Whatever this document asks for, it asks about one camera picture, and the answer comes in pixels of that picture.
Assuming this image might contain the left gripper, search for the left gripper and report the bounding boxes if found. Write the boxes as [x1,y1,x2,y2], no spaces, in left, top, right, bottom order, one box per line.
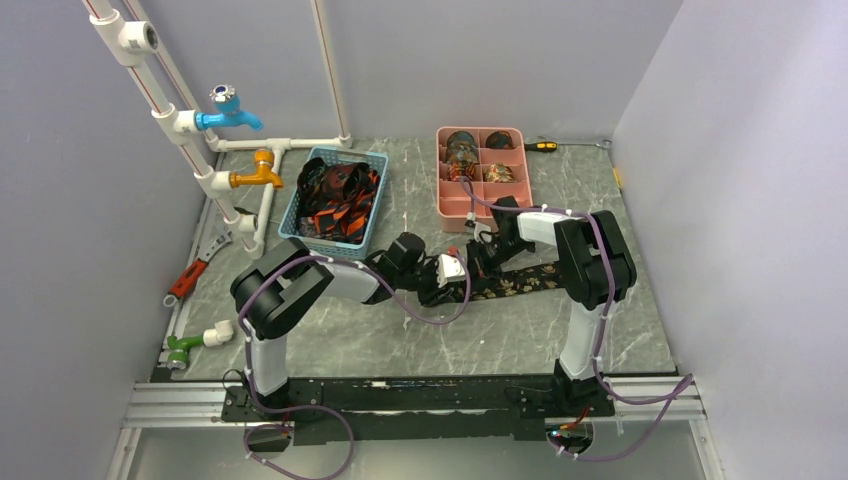
[397,256,455,308]

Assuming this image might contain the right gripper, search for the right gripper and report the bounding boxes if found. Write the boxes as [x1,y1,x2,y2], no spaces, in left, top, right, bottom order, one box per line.
[461,236,532,297]

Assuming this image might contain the black floral gold tie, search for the black floral gold tie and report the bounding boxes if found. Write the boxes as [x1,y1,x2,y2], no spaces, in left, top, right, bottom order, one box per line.
[469,262,565,301]

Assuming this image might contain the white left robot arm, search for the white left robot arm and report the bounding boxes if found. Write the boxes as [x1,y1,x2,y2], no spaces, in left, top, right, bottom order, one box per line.
[230,232,472,420]

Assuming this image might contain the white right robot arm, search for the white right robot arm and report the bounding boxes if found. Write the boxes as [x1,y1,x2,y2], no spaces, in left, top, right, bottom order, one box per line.
[466,196,637,415]

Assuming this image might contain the pile of patterned ties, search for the pile of patterned ties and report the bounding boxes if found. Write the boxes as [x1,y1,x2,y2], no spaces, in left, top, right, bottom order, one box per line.
[296,157,381,244]

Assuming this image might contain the rolled tie gold floral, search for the rolled tie gold floral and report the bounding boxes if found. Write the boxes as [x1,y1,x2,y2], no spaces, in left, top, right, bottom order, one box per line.
[482,163,517,183]

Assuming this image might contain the rolled tie red gold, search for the rolled tie red gold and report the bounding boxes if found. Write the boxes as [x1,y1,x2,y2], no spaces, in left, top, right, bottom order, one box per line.
[444,161,477,182]

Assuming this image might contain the pink compartment tray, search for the pink compartment tray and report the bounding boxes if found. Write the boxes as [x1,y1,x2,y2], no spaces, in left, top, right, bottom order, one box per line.
[436,126,534,233]

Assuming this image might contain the rolled tie dark blue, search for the rolled tie dark blue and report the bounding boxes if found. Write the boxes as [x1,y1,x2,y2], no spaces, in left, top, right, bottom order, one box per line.
[444,130,479,163]

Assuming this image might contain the rolled tie dark red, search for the rolled tie dark red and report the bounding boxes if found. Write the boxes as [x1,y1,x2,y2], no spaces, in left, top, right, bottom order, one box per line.
[484,130,515,150]

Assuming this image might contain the yellow black screwdriver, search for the yellow black screwdriver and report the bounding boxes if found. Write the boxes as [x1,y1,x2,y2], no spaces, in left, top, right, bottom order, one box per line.
[524,141,559,153]

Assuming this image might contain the blue perforated plastic basket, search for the blue perforated plastic basket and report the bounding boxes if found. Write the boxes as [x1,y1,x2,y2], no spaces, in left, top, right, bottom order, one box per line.
[278,146,389,260]

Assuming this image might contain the orange tap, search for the orange tap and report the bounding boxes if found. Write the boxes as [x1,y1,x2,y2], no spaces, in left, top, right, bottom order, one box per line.
[229,149,284,189]

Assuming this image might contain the green tap with white fitting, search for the green tap with white fitting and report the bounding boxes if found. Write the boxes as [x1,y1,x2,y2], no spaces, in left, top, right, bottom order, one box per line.
[165,320,234,371]

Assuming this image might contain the blue tap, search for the blue tap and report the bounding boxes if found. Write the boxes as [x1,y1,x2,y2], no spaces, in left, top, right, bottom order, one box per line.
[194,84,264,131]

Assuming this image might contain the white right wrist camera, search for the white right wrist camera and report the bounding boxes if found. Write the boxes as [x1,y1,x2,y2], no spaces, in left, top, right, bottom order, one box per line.
[464,212,492,242]

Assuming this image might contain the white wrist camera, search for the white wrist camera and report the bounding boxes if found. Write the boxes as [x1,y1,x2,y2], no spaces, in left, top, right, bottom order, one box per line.
[436,254,466,288]
[464,212,492,242]

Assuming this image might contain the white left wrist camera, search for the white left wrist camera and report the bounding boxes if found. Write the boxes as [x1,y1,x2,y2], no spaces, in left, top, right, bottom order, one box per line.
[436,254,466,288]

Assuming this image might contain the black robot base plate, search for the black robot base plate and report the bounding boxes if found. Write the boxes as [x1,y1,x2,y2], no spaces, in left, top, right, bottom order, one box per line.
[221,374,614,446]

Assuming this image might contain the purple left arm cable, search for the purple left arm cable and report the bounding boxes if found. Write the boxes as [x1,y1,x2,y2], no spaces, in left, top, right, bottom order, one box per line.
[235,252,473,480]

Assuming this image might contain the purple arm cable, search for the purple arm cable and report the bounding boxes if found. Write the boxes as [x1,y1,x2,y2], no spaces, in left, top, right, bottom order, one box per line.
[235,252,473,480]
[458,176,696,464]

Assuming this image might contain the aluminium rail frame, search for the aluminium rail frame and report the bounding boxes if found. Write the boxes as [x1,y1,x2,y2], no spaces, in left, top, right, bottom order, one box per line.
[107,375,726,479]

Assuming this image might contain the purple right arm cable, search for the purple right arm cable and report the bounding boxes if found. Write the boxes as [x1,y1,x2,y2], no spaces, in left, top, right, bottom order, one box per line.
[458,176,696,464]

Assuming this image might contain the red handled adjustable wrench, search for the red handled adjustable wrench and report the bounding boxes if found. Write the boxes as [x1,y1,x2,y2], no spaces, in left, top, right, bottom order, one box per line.
[162,228,232,308]

